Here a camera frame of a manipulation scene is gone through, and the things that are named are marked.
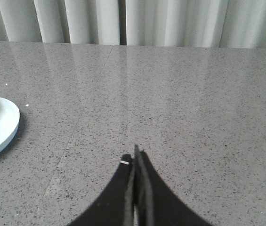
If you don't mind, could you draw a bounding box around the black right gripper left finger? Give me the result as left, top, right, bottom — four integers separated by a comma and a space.
69, 154, 135, 226

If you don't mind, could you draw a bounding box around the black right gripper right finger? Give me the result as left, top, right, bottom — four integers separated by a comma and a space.
134, 145, 211, 226

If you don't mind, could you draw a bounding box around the white pleated curtain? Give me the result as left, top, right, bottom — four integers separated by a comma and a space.
0, 0, 266, 48

